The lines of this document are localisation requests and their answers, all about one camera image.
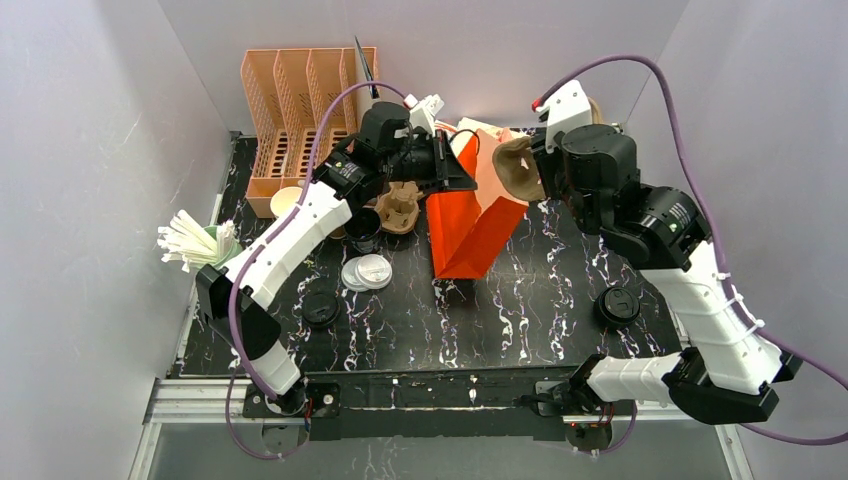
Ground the orange paper bag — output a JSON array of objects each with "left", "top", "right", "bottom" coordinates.
[{"left": 426, "top": 129, "right": 528, "bottom": 280}]

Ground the brown pulp cup carrier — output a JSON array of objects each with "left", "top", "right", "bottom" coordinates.
[
  {"left": 491, "top": 99, "right": 607, "bottom": 203},
  {"left": 375, "top": 182, "right": 423, "bottom": 235}
]

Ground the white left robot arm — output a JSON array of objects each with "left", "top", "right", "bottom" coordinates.
[{"left": 196, "top": 95, "right": 477, "bottom": 398}]

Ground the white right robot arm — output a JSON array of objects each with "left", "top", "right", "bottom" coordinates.
[{"left": 531, "top": 80, "right": 801, "bottom": 425}]

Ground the grey folder in organizer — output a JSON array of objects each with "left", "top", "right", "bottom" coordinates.
[{"left": 354, "top": 36, "right": 380, "bottom": 100}]

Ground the black paper cup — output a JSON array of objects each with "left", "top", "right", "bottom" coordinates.
[{"left": 343, "top": 208, "right": 382, "bottom": 254}]

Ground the orange plastic file organizer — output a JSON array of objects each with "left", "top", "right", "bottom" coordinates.
[{"left": 241, "top": 47, "right": 379, "bottom": 219}]

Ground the white cup lid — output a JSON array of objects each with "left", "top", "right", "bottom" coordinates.
[{"left": 354, "top": 254, "right": 393, "bottom": 290}]

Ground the white cup lid underneath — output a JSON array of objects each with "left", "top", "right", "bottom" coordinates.
[{"left": 341, "top": 257, "right": 368, "bottom": 292}]

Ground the black cup lid right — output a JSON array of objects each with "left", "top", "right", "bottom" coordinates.
[{"left": 592, "top": 286, "right": 641, "bottom": 331}]

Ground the black cup lid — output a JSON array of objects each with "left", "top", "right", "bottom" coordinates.
[
  {"left": 592, "top": 286, "right": 641, "bottom": 331},
  {"left": 301, "top": 291, "right": 341, "bottom": 329}
]

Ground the black cup lid left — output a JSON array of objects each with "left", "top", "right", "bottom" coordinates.
[{"left": 301, "top": 291, "right": 341, "bottom": 329}]

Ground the green straw holder cup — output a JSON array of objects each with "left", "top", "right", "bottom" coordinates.
[{"left": 204, "top": 221, "right": 243, "bottom": 264}]

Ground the white wrapped straws bundle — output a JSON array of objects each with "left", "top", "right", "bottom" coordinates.
[{"left": 156, "top": 210, "right": 225, "bottom": 273}]

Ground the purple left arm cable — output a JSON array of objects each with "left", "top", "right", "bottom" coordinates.
[{"left": 223, "top": 80, "right": 415, "bottom": 462}]

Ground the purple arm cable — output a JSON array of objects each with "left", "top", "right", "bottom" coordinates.
[
  {"left": 533, "top": 54, "right": 848, "bottom": 458},
  {"left": 223, "top": 80, "right": 415, "bottom": 462}
]

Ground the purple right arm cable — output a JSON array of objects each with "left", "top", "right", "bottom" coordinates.
[{"left": 533, "top": 54, "right": 848, "bottom": 458}]

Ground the aluminium rail frame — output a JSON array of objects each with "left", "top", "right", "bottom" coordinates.
[{"left": 130, "top": 372, "right": 753, "bottom": 479}]

